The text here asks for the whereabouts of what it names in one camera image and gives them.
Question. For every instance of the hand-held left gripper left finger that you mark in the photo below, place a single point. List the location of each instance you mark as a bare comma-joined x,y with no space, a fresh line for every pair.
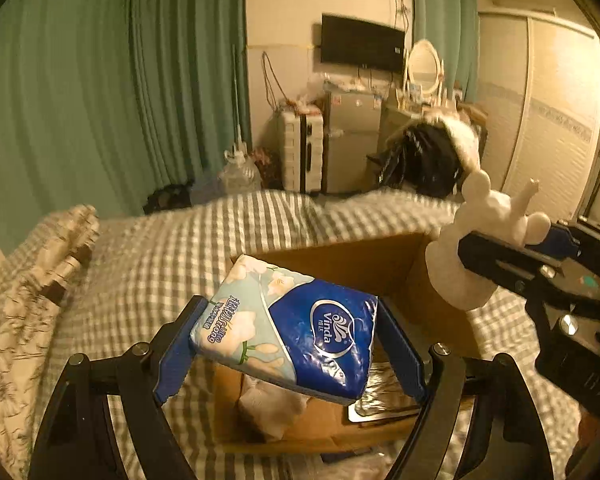
169,366

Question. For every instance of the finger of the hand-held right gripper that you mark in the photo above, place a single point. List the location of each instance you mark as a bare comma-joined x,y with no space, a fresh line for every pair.
560,241
510,262

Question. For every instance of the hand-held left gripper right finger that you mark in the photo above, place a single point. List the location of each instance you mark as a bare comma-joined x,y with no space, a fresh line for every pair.
399,355

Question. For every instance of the white rabbit figurine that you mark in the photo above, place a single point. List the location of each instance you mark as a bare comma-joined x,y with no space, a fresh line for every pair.
480,220

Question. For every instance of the brown cardboard box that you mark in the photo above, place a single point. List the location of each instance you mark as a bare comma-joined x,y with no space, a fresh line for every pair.
330,280

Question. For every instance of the blue floral tissue pack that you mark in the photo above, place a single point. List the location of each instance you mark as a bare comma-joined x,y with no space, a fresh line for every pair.
300,327

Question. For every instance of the silver foil packet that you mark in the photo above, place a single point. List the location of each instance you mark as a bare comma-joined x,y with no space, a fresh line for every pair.
387,392

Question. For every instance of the white crumpled paper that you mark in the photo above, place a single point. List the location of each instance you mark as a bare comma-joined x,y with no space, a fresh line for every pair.
272,402

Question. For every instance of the white sliding wardrobe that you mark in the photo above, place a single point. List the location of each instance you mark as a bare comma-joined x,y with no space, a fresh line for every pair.
550,110

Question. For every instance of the white fluffy cloth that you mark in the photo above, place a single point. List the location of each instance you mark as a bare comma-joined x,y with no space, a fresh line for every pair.
462,140

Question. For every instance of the black clothes pile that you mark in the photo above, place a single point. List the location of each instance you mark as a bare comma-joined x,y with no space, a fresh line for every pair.
425,157

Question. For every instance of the floral pillow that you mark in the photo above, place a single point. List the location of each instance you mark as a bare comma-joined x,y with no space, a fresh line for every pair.
25,310

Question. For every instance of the black bag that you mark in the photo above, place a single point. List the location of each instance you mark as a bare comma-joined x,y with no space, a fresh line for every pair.
170,197

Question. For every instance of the grey dressing table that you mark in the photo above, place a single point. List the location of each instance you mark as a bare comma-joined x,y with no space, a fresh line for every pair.
392,122

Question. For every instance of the silver small fridge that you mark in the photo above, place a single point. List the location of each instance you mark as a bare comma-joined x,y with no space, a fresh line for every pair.
352,145

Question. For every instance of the clear large water bottle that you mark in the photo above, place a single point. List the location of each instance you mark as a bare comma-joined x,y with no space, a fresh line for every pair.
237,172

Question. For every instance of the white oval vanity mirror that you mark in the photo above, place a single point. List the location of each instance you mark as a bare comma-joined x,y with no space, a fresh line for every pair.
424,62

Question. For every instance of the white suitcase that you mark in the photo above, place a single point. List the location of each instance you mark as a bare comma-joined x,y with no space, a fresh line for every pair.
300,150

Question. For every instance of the narrow green curtain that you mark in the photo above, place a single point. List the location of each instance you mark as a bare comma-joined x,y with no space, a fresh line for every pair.
442,15

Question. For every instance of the wide green curtain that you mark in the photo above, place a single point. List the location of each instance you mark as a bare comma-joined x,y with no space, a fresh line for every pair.
95,85

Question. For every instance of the black wall television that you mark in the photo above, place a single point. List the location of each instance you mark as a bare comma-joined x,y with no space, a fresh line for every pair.
362,42

